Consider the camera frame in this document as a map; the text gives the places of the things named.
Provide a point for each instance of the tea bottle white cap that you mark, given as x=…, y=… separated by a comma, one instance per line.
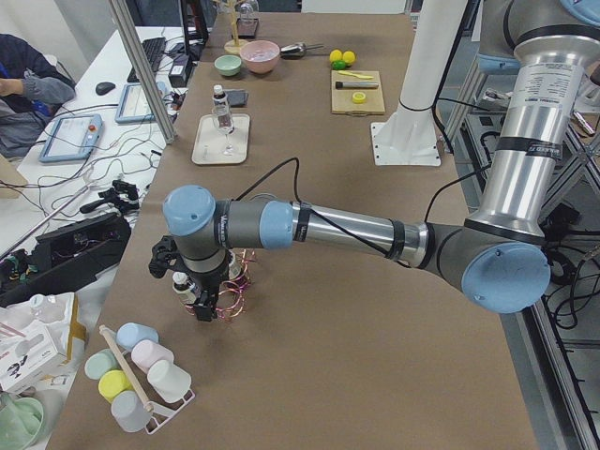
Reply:
x=219, y=95

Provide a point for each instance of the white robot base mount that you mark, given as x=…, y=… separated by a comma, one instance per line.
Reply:
x=408, y=137

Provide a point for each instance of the black handheld gimbal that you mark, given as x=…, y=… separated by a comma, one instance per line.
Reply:
x=122, y=195

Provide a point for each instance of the tea bottle in basket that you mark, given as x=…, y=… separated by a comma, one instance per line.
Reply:
x=185, y=288
x=235, y=266

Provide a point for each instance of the green lime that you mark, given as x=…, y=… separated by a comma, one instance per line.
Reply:
x=349, y=57

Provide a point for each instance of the cream rabbit tray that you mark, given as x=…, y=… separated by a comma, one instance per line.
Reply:
x=209, y=146

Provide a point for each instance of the yellow cup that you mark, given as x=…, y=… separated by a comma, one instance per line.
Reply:
x=112, y=383

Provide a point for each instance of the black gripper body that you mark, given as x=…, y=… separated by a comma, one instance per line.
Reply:
x=206, y=283

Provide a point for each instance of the blue teach pendant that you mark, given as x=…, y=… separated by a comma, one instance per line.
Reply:
x=72, y=139
x=133, y=107

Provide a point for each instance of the silver metal scoop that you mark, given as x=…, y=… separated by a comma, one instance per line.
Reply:
x=297, y=50

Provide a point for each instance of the clear wine glass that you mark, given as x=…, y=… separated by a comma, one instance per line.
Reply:
x=223, y=122

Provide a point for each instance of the green bowl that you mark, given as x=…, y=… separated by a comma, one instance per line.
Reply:
x=228, y=65
x=22, y=419

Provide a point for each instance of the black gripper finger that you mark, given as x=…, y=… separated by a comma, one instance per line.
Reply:
x=205, y=306

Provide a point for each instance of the wooden cutting board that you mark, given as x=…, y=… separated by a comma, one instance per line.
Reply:
x=341, y=100

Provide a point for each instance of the copper wire bottle basket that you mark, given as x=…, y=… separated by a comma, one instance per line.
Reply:
x=231, y=301

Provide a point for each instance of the pink bowl of ice cubes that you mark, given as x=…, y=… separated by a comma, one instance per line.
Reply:
x=260, y=56

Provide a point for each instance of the green cup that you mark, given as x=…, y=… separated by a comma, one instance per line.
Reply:
x=100, y=363

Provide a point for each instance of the black keyboard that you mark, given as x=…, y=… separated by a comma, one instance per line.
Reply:
x=153, y=50

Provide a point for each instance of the white cardboard box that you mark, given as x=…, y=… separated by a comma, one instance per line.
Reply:
x=29, y=359

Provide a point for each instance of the aluminium frame post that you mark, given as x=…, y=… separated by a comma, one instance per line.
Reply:
x=138, y=60

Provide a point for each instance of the pink cup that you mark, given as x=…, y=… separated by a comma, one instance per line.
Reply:
x=147, y=352

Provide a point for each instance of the yellow plastic knife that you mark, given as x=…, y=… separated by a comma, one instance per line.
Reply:
x=356, y=75

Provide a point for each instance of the black open case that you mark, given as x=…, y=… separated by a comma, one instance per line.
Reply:
x=64, y=260

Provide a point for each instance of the wooden mug tree stand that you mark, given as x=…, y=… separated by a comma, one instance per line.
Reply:
x=228, y=8

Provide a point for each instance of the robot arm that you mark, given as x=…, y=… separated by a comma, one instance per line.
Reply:
x=495, y=257

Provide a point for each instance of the white cup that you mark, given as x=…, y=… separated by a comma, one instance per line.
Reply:
x=170, y=381

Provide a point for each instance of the green bowl bottom left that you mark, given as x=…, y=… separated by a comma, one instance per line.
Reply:
x=22, y=419

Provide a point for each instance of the black computer mouse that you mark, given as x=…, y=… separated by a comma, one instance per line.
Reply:
x=103, y=88

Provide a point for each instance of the seated person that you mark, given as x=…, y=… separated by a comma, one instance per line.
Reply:
x=31, y=91

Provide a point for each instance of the blue cup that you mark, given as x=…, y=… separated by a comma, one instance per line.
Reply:
x=131, y=333

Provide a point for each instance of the grey cup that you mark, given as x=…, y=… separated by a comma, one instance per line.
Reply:
x=129, y=412

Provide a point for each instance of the white cup rack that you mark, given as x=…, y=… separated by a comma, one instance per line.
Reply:
x=161, y=411

